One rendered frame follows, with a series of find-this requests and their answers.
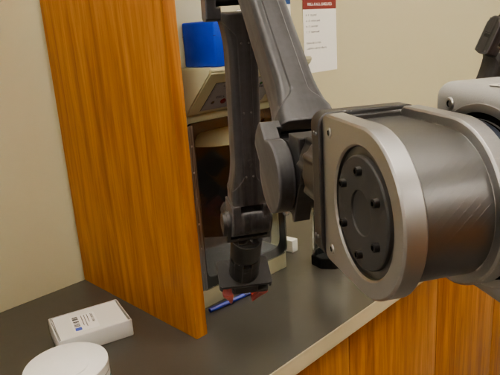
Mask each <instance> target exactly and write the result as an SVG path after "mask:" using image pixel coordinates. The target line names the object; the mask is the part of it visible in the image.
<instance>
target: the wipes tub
mask: <svg viewBox="0 0 500 375"><path fill-rule="evenodd" d="M22 375H111V371H110V367H109V357H108V353H107V352H106V350H105V348H103V347H102V346H100V345H98V344H95V343H91V342H72V343H68V344H62V345H59V346H56V347H53V348H51V349H49V350H47V351H45V352H43V353H41V354H39V355H38V356H36V357H35V358H33V359H32V360H31V361H30V362H29V363H28V364H27V365H26V367H25V369H24V370H23V372H22Z"/></svg>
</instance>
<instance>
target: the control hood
mask: <svg viewBox="0 0 500 375"><path fill-rule="evenodd" d="M305 57H306V59H307V62H308V65H309V64H310V62H311V60H312V57H311V56H305ZM182 81H183V89H184V97H185V111H186V117H187V116H191V115H198V114H202V113H206V112H213V111H217V110H221V109H227V106H226V107H221V108H217V109H210V110H206V111H201V112H200V110H201V108H202V107H203V105H204V103H205V101H206V100H207V99H208V96H209V95H210V93H211V91H212V90H213V88H214V87H215V85H216V83H223V82H225V66H223V67H203V68H188V67H186V68H182ZM267 100H268V99H267V96H266V94H265V95H264V96H263V98H262V100H260V102H263V101H267Z"/></svg>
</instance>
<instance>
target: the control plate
mask: <svg viewBox="0 0 500 375"><path fill-rule="evenodd" d="M259 90H260V100H262V98H263V96H264V95H265V93H266V92H265V89H264V86H263V84H261V85H260V84H259ZM223 98H225V99H226V102H224V103H220V101H221V100H222V99H223ZM212 101H215V102H214V103H213V104H211V102H212ZM226 106H227V98H226V86H225V82H223V83H216V85H215V87H214V88H213V90H212V91H211V93H210V95H209V96H208V99H207V100H206V101H205V103H204V105H203V107H202V108H201V110H200V112H201V111H206V110H210V109H217V108H221V107H226Z"/></svg>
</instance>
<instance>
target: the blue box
mask: <svg viewBox="0 0 500 375"><path fill-rule="evenodd" d="M182 32H183V37H182V38H183V40H184V48H185V63H186V67H188V68H203V67H223V66H225V62H224V50H223V44H222V37H221V33H220V29H219V25H218V22H188V23H183V24H182Z"/></svg>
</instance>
